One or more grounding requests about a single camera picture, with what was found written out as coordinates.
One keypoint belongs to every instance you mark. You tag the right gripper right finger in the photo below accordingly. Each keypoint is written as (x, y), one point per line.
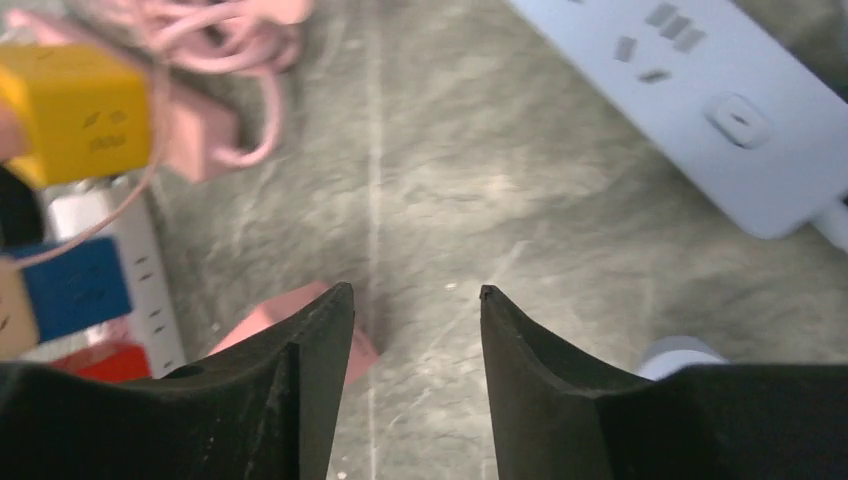
(558, 412)

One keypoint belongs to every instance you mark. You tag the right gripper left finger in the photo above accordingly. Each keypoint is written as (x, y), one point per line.
(265, 408)

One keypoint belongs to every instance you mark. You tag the red cube adapter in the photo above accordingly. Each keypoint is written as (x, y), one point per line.
(111, 361)

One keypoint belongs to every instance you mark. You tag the blue cube adapter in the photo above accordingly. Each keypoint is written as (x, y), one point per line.
(78, 289)

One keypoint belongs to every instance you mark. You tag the white power strip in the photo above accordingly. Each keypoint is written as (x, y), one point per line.
(152, 323)

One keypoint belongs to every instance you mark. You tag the wooden beige cube adapter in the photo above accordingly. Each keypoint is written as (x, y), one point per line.
(19, 330)

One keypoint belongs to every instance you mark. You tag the pink power strip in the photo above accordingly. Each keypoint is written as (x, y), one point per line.
(199, 125)

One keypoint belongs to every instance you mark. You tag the yellow cube adapter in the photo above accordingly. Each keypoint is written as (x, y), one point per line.
(71, 112)

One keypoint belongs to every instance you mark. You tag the light blue power strip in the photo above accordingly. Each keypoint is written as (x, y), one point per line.
(756, 131)

